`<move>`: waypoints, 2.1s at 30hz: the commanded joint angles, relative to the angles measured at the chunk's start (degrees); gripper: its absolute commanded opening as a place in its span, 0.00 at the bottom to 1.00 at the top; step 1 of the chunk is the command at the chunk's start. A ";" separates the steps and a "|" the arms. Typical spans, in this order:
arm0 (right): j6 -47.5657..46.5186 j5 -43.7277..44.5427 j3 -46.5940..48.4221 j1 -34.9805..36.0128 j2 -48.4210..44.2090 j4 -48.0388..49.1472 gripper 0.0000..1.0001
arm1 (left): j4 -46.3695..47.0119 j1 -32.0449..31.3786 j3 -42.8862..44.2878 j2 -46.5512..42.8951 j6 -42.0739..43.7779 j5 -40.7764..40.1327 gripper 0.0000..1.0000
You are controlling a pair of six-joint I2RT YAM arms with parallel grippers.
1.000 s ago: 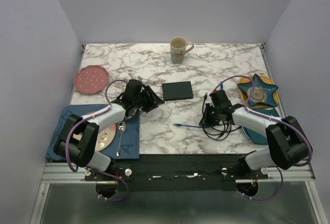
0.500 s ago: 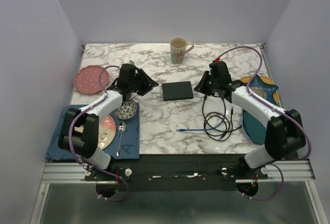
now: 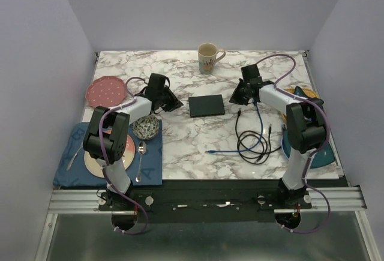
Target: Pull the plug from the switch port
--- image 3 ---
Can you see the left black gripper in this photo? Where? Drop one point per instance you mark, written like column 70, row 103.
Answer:
column 174, row 102

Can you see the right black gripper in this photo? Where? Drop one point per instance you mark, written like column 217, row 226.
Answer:
column 236, row 98

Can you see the dark grey network switch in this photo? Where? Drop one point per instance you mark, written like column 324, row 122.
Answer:
column 203, row 106

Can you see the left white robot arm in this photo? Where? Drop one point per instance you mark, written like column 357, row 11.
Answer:
column 107, row 131

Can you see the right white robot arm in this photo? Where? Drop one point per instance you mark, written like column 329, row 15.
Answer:
column 306, row 126

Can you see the floral patterned bowl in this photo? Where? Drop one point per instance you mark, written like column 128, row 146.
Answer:
column 146, row 128

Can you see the silver spoon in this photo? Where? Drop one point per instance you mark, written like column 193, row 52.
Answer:
column 141, row 149

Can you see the cream patterned mug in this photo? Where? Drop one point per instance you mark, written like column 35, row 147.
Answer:
column 208, row 55

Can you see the blue star shaped dish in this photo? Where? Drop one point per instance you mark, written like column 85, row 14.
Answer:
column 317, row 101

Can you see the pink polka dot plate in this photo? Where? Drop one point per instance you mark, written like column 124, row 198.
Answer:
column 106, row 91

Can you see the blue letter placemat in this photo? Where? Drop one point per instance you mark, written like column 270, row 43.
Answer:
column 79, row 176

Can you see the yellow woven tray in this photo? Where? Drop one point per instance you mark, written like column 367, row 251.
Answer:
column 302, row 92

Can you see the silver fork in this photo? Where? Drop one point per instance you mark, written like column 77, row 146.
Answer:
column 73, row 158

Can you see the cream round plate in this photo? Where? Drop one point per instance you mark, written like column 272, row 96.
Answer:
column 94, row 168

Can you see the teal ceramic plate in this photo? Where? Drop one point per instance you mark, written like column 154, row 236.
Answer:
column 323, row 158

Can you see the black mounting base plate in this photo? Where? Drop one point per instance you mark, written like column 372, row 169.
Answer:
column 206, row 201

